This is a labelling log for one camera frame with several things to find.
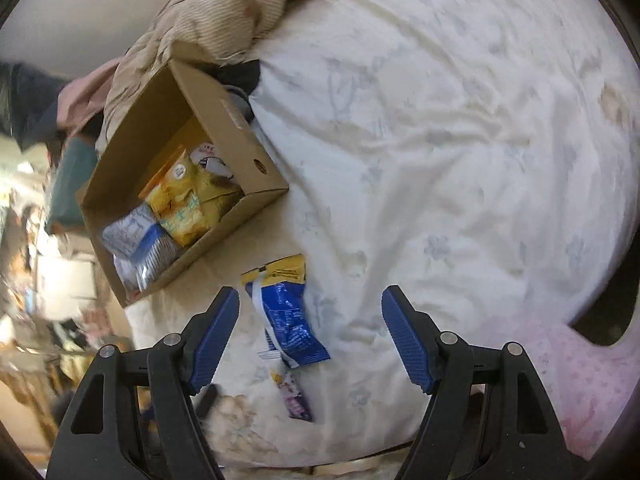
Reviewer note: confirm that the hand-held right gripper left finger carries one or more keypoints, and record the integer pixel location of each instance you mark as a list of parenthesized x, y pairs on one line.
[(220, 330)]

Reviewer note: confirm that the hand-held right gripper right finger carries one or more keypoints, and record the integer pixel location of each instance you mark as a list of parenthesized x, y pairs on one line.
[(407, 340)]

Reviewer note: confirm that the blue yellow snack packet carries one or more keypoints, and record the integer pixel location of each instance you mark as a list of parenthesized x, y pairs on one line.
[(290, 320)]

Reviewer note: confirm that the blue white striped snack packet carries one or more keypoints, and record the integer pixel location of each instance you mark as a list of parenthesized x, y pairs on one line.
[(140, 240)]

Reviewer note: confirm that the cardboard box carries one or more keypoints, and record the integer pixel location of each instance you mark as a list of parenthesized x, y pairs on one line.
[(235, 125)]

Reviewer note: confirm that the small purple snack packet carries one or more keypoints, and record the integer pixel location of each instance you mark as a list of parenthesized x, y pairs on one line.
[(295, 397)]

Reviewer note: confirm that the white red snack packet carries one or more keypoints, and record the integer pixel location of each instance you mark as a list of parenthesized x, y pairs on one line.
[(212, 160)]

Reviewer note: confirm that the white floral bed sheet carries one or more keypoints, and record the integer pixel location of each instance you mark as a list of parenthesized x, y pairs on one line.
[(450, 160)]

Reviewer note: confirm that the pink floral cloth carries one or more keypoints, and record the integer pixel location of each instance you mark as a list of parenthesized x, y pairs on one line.
[(590, 385)]

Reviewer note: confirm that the teal cushion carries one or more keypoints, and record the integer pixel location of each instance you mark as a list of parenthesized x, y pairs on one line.
[(70, 180)]

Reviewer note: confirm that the small black cloth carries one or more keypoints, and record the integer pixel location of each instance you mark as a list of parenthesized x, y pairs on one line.
[(245, 77)]

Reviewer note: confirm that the dark navy jacket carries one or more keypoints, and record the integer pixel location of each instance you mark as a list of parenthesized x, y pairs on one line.
[(30, 100)]

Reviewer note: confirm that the beige checked quilt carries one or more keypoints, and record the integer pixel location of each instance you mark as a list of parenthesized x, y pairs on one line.
[(225, 10)]

